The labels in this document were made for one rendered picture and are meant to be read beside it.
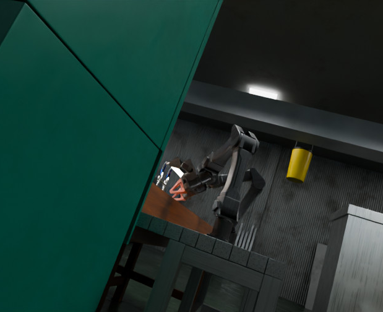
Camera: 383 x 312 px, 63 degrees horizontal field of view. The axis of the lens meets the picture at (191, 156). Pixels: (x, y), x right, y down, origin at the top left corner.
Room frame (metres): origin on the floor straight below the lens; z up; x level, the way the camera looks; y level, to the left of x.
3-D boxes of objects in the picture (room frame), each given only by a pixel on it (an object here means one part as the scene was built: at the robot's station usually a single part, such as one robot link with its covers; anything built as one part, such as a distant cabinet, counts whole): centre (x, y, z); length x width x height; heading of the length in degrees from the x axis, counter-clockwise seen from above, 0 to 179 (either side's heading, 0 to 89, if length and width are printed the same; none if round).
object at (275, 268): (1.47, -0.02, 0.65); 1.20 x 0.90 x 0.04; 165
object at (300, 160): (6.87, -2.40, 2.99); 0.47 x 0.46 x 0.73; 76
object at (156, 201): (1.75, -0.11, 0.67); 1.81 x 0.12 x 0.19; 162
